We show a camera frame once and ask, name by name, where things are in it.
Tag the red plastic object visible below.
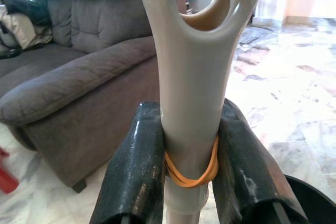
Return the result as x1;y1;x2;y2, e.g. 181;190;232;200
0;146;20;195

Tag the black round bin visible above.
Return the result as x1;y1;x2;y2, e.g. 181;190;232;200
285;174;336;224

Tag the orange rubber band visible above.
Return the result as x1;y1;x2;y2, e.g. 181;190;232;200
164;136;220;188

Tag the black garment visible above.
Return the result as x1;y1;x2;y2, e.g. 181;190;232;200
0;0;52;29

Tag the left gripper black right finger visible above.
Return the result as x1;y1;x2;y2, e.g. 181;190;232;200
211;98;310;224

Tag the grey brown fabric sofa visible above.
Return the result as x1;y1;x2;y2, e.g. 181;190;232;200
0;0;169;193

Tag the beige broom with loop handle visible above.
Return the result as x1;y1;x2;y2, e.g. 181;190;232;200
138;0;263;224

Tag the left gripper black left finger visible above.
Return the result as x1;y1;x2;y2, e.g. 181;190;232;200
88;100;166;224

